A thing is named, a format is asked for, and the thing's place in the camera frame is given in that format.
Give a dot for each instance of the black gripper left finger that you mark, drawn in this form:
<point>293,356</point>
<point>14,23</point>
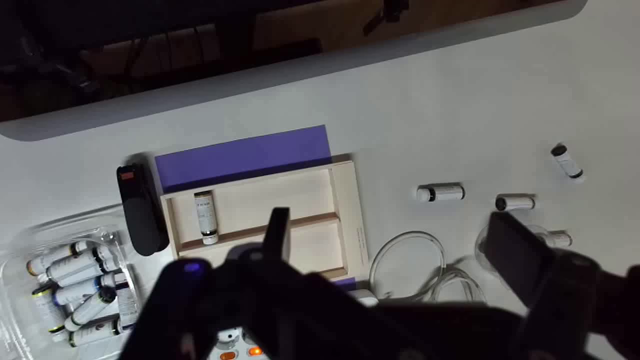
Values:
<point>277,232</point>

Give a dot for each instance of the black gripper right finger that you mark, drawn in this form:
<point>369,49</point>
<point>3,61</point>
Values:
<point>514,250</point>

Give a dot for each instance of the light wooden tray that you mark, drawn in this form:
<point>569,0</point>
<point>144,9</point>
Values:
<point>267,201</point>

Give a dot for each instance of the white tube with black cap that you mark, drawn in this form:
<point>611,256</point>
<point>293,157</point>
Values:
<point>80,290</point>
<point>514,203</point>
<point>559,239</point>
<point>441,192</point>
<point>56,259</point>
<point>206,216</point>
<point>93,331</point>
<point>90,311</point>
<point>566,160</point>
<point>74,269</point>

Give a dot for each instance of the purple paper sheet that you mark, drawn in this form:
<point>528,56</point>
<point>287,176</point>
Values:
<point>247,157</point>

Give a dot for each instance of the white power strip orange switches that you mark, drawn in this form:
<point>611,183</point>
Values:
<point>231,343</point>

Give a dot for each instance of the black stapler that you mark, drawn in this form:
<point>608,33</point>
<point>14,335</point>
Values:
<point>141,211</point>

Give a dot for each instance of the clear plastic clamshell container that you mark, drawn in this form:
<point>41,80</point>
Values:
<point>21,281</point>

